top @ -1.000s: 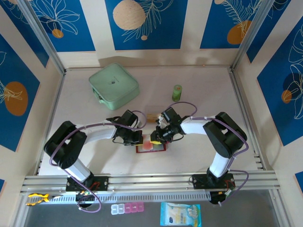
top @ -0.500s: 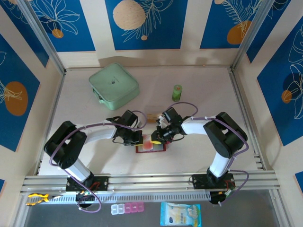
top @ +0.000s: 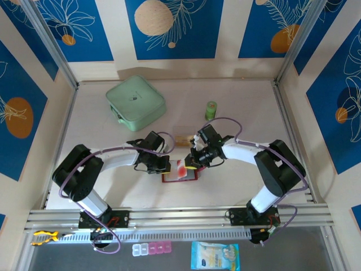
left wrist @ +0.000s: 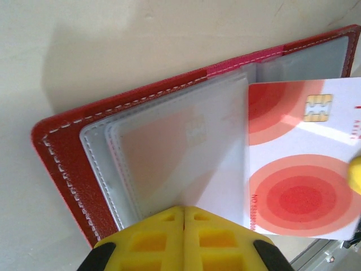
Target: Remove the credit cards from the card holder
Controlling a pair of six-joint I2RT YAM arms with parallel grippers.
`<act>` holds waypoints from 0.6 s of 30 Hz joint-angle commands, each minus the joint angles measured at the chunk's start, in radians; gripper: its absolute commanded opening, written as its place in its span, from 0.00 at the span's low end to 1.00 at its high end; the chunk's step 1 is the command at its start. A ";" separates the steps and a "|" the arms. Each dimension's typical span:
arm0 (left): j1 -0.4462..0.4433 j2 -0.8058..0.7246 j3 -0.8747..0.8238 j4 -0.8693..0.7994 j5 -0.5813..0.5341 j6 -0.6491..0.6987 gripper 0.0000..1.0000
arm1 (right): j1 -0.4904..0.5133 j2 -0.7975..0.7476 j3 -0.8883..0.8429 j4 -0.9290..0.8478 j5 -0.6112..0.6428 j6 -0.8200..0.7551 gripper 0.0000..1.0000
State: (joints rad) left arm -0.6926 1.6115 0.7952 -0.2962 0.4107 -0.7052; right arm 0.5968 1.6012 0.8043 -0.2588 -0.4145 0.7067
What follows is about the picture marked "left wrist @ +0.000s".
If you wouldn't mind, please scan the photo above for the aluminium front rail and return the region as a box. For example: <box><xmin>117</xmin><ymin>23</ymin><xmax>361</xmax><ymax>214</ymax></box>
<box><xmin>289</xmin><ymin>239</ymin><xmax>361</xmax><ymax>271</ymax></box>

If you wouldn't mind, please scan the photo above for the red leather card holder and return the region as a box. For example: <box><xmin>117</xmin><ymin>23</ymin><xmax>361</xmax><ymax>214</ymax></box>
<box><xmin>29</xmin><ymin>24</ymin><xmax>361</xmax><ymax>250</ymax></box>

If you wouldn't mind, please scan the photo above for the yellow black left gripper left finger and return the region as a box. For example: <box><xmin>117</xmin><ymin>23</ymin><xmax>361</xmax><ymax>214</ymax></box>
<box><xmin>77</xmin><ymin>206</ymin><xmax>186</xmax><ymax>271</ymax></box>

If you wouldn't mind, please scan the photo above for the white card with red circles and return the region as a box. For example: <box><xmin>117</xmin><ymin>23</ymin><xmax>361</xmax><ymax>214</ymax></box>
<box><xmin>247</xmin><ymin>76</ymin><xmax>361</xmax><ymax>241</ymax></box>

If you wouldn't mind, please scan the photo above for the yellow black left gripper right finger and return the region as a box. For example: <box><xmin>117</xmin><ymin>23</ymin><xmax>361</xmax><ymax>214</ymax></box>
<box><xmin>183</xmin><ymin>206</ymin><xmax>294</xmax><ymax>271</ymax></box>

